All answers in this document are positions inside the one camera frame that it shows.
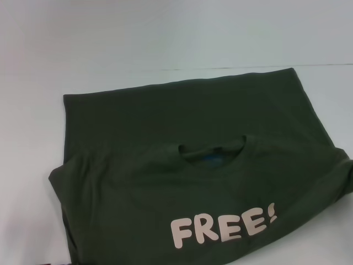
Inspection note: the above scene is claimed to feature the dark green shirt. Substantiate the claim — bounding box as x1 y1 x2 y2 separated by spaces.
47 67 353 265

